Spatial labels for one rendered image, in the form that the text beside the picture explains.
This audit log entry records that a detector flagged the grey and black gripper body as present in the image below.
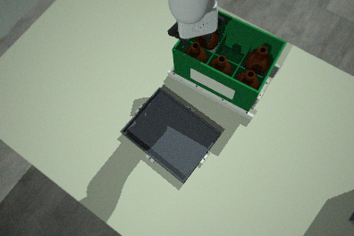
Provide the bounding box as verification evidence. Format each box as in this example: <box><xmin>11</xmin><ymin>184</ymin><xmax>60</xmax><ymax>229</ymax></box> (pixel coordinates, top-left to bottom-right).
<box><xmin>176</xmin><ymin>1</ymin><xmax>218</xmax><ymax>38</ymax></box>

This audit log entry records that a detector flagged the brown glass bottle with white label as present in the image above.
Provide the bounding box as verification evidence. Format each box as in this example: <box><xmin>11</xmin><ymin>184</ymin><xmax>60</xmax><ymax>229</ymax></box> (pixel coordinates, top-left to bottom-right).
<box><xmin>197</xmin><ymin>30</ymin><xmax>220</xmax><ymax>52</ymax></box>

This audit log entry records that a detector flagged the green plastic crate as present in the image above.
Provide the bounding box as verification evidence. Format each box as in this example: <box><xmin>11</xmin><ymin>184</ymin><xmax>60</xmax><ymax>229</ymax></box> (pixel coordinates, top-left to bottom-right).
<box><xmin>173</xmin><ymin>11</ymin><xmax>287</xmax><ymax>111</ymax></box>

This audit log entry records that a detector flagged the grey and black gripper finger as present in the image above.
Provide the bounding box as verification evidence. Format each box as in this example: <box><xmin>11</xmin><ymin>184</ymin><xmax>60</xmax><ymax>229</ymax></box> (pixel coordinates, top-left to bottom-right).
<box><xmin>167</xmin><ymin>22</ymin><xmax>188</xmax><ymax>49</ymax></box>
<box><xmin>204</xmin><ymin>15</ymin><xmax>225</xmax><ymax>44</ymax></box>

